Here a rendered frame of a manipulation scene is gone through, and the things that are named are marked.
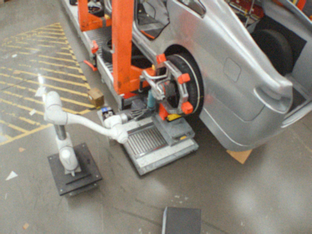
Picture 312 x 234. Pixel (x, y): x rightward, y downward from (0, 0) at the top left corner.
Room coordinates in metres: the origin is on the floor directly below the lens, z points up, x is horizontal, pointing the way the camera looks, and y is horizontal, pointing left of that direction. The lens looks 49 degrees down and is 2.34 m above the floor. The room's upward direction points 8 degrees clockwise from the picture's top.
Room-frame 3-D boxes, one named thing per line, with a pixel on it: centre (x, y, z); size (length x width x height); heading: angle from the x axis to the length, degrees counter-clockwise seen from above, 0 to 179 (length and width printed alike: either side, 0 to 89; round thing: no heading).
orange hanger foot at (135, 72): (2.17, 0.18, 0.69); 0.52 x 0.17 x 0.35; 125
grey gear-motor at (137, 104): (1.97, 0.12, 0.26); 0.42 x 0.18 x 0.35; 125
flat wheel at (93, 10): (4.74, 1.89, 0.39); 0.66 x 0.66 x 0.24
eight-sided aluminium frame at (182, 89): (1.74, -0.09, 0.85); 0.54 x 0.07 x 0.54; 35
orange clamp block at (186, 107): (1.48, -0.28, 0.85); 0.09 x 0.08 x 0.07; 35
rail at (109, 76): (3.02, 1.15, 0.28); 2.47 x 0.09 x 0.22; 35
